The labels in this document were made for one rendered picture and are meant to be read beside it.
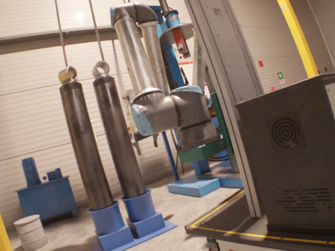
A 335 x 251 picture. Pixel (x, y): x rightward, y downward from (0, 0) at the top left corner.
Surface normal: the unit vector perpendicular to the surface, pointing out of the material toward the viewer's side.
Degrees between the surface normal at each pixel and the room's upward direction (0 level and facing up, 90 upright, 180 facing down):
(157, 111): 85
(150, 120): 105
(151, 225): 90
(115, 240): 90
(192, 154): 90
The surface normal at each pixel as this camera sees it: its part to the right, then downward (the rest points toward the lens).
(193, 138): -0.51, -0.27
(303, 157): -0.77, 0.18
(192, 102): 0.18, -0.17
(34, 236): 0.72, -0.26
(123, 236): 0.44, -0.20
